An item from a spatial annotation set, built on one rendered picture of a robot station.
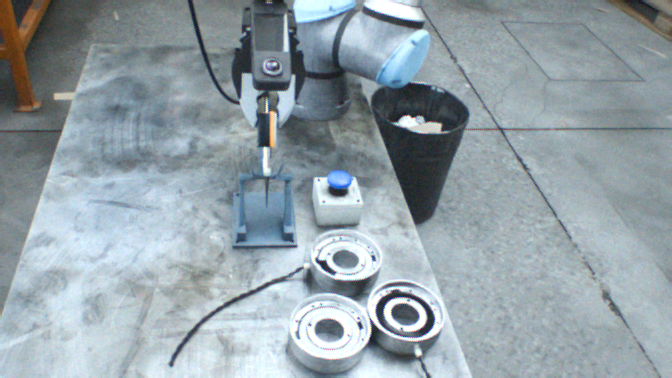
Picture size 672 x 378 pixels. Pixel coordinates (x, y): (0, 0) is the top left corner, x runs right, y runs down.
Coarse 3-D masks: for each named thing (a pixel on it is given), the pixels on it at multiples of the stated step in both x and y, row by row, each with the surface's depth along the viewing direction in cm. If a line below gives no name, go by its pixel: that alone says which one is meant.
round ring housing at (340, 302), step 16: (304, 304) 82; (320, 304) 83; (336, 304) 83; (352, 304) 82; (320, 320) 81; (336, 320) 81; (368, 320) 80; (288, 336) 80; (368, 336) 78; (304, 352) 76; (352, 352) 76; (320, 368) 76; (336, 368) 76
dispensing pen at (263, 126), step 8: (264, 96) 85; (272, 96) 85; (264, 104) 86; (264, 112) 86; (264, 120) 84; (264, 128) 84; (264, 136) 84; (264, 144) 84; (264, 152) 86; (264, 160) 86; (264, 168) 86
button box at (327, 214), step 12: (324, 180) 102; (324, 192) 99; (336, 192) 99; (348, 192) 100; (324, 204) 97; (336, 204) 97; (348, 204) 98; (360, 204) 98; (324, 216) 98; (336, 216) 99; (348, 216) 99; (360, 216) 100
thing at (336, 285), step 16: (320, 240) 92; (336, 240) 93; (352, 240) 93; (368, 240) 93; (336, 256) 92; (352, 256) 92; (320, 272) 86; (352, 272) 88; (336, 288) 87; (352, 288) 86; (368, 288) 90
